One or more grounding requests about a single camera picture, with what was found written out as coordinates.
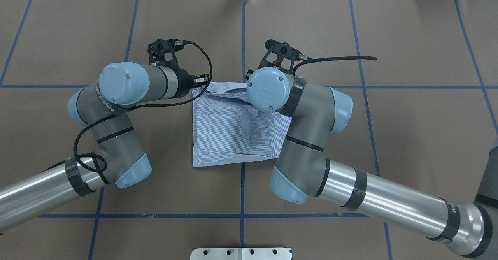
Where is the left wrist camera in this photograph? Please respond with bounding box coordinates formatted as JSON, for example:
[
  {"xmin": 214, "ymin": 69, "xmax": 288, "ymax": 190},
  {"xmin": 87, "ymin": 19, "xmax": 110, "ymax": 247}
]
[{"xmin": 146, "ymin": 39, "xmax": 185, "ymax": 71}]

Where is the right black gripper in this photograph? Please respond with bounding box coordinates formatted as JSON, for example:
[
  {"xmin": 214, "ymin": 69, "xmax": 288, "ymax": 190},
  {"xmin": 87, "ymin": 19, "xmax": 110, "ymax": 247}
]
[{"xmin": 245, "ymin": 70, "xmax": 254, "ymax": 83}]

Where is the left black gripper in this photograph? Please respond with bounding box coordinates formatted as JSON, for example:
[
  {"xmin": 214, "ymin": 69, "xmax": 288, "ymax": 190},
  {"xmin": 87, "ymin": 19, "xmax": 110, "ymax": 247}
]
[{"xmin": 177, "ymin": 69, "xmax": 210, "ymax": 98}]

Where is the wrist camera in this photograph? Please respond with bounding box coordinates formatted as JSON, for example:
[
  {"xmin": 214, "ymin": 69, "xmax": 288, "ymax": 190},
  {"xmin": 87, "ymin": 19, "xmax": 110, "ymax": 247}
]
[
  {"xmin": 258, "ymin": 39, "xmax": 310, "ymax": 76},
  {"xmin": 146, "ymin": 39, "xmax": 185, "ymax": 71}
]

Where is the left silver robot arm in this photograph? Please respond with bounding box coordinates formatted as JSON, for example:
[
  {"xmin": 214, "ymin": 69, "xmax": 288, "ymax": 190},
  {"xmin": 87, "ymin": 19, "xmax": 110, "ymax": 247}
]
[{"xmin": 1, "ymin": 62, "xmax": 210, "ymax": 233}]

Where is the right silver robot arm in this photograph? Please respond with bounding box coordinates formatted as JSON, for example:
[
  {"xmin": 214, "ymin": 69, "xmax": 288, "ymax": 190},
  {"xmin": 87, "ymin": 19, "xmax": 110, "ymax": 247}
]
[{"xmin": 246, "ymin": 67, "xmax": 498, "ymax": 260}]

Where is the blue striped dress shirt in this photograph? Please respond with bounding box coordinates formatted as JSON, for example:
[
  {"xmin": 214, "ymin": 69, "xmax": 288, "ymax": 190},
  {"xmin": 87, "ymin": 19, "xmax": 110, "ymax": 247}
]
[{"xmin": 192, "ymin": 82, "xmax": 291, "ymax": 167}]

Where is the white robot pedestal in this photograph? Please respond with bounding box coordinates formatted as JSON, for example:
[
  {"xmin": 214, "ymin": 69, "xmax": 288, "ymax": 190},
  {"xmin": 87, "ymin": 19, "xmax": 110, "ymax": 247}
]
[{"xmin": 190, "ymin": 247, "xmax": 293, "ymax": 260}]

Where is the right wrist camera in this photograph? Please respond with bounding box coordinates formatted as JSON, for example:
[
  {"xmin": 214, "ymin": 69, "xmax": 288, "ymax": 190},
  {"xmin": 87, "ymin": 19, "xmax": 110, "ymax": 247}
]
[{"xmin": 258, "ymin": 39, "xmax": 310, "ymax": 76}]

